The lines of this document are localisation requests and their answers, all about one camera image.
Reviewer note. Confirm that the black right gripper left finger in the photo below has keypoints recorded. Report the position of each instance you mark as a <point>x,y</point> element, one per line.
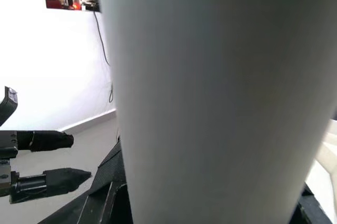
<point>110,200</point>

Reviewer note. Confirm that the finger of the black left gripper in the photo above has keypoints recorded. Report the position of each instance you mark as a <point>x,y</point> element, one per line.
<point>44,141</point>
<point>60,181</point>

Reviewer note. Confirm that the white plastic table top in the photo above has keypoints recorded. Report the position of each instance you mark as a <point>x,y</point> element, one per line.
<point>329,155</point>

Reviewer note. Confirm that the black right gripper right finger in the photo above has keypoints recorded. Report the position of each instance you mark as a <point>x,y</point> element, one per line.
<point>310,213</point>

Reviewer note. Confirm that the white plastic table leg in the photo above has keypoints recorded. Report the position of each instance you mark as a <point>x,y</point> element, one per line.
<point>210,89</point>

